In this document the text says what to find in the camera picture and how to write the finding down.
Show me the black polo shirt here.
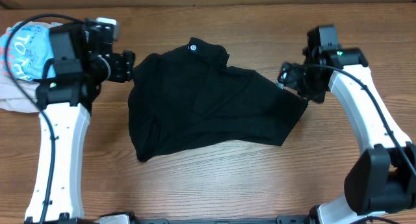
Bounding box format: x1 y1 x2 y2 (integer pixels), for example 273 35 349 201
128 38 307 162

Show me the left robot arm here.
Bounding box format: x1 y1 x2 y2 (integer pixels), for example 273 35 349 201
24 18 135 223

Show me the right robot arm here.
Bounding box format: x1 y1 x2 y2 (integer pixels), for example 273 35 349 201
276 25 415 224

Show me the light blue printed shirt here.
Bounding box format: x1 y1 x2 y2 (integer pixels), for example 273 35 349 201
1 22 56 81

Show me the beige folded garment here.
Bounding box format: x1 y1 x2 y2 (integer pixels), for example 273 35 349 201
1 22 60 113

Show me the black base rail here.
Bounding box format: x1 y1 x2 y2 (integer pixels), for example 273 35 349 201
94 210 368 224

